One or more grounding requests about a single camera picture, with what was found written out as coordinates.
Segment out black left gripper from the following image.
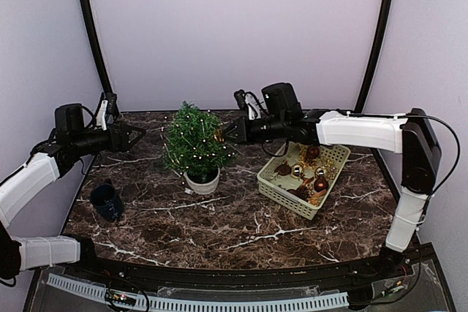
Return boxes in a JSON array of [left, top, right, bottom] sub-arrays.
[[72, 122, 146, 156]]

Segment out small green christmas tree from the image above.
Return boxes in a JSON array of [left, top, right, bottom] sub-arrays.
[[163, 101, 235, 195]]

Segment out fairy light string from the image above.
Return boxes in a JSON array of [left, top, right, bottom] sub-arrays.
[[159, 107, 237, 178]]

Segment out beige perforated plastic basket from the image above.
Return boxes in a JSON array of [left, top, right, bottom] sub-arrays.
[[257, 142, 351, 220]]

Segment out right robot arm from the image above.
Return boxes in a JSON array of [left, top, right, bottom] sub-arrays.
[[222, 83, 442, 278]]

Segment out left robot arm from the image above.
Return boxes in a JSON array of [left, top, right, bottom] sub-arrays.
[[1, 98, 146, 287]]

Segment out dark blue cup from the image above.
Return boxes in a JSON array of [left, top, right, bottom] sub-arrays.
[[90, 179, 124, 221]]

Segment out gold bauble ornament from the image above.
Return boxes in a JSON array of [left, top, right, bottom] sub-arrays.
[[290, 164, 303, 178], [314, 167, 328, 178]]

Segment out brown pine cone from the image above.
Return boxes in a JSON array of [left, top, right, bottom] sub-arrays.
[[287, 186, 310, 202]]

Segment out gold tinsel garland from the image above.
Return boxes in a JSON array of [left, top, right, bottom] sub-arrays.
[[299, 146, 338, 207]]

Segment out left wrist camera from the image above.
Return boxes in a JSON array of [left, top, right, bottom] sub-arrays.
[[102, 92, 118, 118]]

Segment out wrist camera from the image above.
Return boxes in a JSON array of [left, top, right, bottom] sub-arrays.
[[102, 92, 118, 118], [233, 89, 247, 110]]

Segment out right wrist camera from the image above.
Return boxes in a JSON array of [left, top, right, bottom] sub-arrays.
[[233, 89, 247, 110]]

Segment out black front table rail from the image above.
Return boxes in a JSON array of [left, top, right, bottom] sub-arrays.
[[64, 240, 419, 292]]

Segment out grey slotted cable duct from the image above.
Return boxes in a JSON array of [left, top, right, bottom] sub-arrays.
[[46, 274, 349, 311]]

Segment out left black frame post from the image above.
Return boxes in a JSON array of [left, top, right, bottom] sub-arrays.
[[79, 0, 114, 94]]

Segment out black frame post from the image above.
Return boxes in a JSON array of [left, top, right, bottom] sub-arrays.
[[79, 0, 114, 94], [354, 0, 392, 113]]

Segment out right black frame post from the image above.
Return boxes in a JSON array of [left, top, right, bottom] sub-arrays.
[[354, 0, 392, 113]]

